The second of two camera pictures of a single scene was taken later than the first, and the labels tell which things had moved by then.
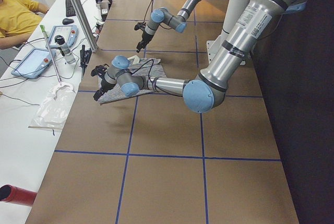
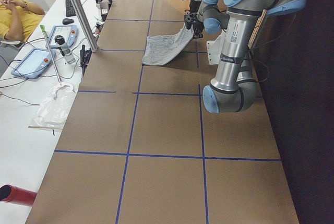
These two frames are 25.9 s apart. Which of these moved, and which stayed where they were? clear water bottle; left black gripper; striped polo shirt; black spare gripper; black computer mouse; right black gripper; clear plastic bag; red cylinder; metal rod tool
Moved: right black gripper; striped polo shirt; left black gripper
Stayed: metal rod tool; black computer mouse; clear water bottle; clear plastic bag; red cylinder; black spare gripper
